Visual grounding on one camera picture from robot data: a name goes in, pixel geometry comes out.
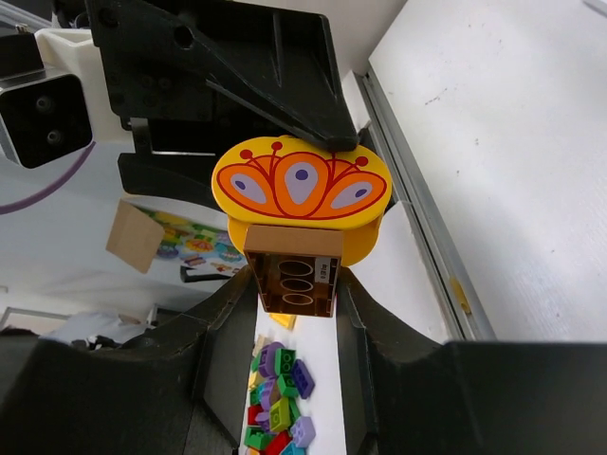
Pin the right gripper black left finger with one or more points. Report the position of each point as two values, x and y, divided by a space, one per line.
180 388

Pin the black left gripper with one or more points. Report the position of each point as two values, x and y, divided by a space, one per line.
164 63

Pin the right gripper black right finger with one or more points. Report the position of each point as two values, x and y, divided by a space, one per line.
403 393

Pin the yellow lego brick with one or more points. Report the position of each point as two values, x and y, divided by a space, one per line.
287 182

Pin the brown 2x2 lego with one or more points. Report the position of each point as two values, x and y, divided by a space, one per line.
296 268

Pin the pile of mixed legos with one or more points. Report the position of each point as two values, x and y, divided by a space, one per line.
279 381

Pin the cardboard piece background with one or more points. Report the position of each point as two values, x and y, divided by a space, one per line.
134 237

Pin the aluminium front rail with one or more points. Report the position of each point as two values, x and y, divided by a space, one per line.
453 290

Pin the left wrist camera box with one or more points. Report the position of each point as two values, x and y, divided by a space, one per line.
54 98

